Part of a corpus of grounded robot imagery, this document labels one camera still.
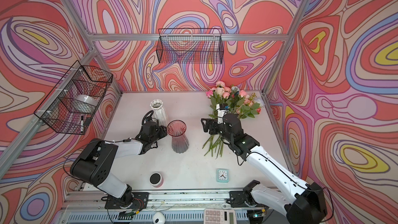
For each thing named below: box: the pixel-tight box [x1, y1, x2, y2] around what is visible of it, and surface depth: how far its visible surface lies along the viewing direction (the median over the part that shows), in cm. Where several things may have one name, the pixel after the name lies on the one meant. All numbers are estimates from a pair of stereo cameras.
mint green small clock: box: [216, 168, 230, 184], surface depth 80 cm
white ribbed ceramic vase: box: [149, 99, 169, 127], surface depth 86 cm
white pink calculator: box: [203, 208, 238, 224], surface depth 69 cm
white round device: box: [152, 211, 166, 224], surface depth 68 cm
